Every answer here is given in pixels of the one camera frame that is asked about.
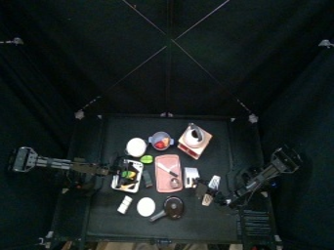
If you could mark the blue-grey toy pot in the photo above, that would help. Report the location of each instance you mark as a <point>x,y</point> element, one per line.
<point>160,136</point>

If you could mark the orange toy carrot piece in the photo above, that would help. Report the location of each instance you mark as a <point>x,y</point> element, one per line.
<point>166,141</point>

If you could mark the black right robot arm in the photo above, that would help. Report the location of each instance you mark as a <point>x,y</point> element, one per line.
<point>263,175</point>

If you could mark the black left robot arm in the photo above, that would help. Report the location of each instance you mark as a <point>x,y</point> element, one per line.
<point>47,161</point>

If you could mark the red toy tomato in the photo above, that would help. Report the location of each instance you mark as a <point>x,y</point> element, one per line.
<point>159,145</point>

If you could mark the black toy frying pan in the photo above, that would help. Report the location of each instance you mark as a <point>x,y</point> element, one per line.
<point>174,207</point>

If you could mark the green toy pepper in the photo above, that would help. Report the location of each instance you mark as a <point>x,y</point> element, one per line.
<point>147,159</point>

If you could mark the metal frame bracket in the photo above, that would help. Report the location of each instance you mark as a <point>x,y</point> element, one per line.
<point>16,41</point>
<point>253,118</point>
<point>166,114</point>
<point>79,114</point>
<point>325,43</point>

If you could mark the orange toy food piece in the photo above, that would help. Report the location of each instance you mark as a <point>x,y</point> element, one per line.
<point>126,186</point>

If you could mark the yellow toy fruit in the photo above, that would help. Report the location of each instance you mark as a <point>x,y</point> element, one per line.
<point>128,174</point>

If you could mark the white toy pot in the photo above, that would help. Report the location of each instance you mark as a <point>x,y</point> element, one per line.
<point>136,147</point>

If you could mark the white round plate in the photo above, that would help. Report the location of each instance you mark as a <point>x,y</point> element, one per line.
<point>146,207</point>

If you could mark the metal toy ladle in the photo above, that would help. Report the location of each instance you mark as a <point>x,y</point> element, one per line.
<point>175,183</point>

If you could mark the white toy cleaver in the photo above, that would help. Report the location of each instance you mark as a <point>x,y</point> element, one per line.
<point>214,181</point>

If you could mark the white toy knife block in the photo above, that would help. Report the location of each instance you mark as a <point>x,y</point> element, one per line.
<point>190,172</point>

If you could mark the white toy kitchen scale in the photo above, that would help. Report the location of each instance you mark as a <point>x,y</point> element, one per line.
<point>135,185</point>

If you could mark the pink cutting board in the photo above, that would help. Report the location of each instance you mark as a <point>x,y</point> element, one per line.
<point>167,182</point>

